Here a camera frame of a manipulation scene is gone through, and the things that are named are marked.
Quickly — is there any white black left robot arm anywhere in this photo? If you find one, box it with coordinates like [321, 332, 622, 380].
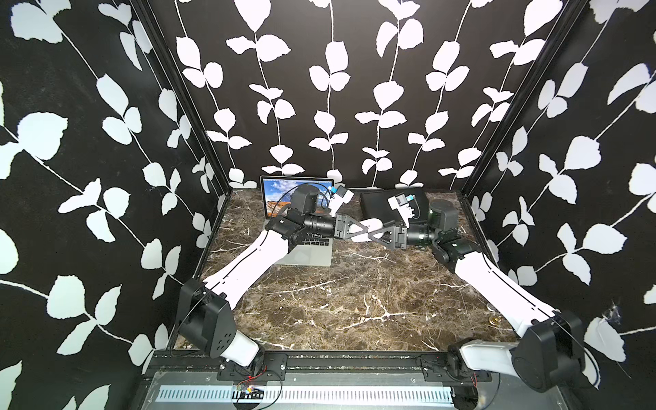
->
[175, 183, 383, 374]

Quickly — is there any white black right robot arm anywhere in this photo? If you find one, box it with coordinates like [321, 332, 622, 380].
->
[364, 195, 586, 392]

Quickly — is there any black flat electronics box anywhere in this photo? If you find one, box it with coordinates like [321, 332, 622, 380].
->
[360, 188, 429, 226]

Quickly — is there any silver open laptop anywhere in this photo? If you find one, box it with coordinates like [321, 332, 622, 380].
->
[260, 175, 334, 267]

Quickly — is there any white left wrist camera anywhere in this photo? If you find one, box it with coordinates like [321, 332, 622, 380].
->
[328, 186, 354, 217]

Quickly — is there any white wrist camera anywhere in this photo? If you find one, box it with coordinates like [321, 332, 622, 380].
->
[328, 186, 354, 217]
[388, 194, 419, 227]

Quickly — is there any white wireless mouse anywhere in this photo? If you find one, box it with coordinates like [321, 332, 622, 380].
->
[350, 218, 384, 243]

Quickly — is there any white slotted cable duct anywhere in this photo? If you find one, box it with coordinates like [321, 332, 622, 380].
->
[155, 385, 454, 407]

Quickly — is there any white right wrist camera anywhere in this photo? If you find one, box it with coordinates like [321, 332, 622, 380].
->
[388, 194, 419, 227]

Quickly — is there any black front mounting rail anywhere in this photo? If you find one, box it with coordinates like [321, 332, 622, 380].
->
[214, 350, 493, 384]

